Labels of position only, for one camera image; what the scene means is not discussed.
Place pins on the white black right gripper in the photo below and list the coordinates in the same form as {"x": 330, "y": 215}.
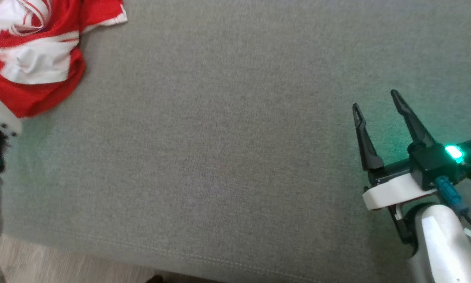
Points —
{"x": 392, "y": 190}

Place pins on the red white basketball jersey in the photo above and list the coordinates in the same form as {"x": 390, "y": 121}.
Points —
{"x": 31, "y": 98}

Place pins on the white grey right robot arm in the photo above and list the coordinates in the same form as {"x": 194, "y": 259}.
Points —
{"x": 444, "y": 251}

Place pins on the large grey sofa seat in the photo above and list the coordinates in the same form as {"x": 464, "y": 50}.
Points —
{"x": 219, "y": 137}

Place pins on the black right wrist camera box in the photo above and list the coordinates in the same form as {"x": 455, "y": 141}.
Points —
{"x": 428, "y": 165}

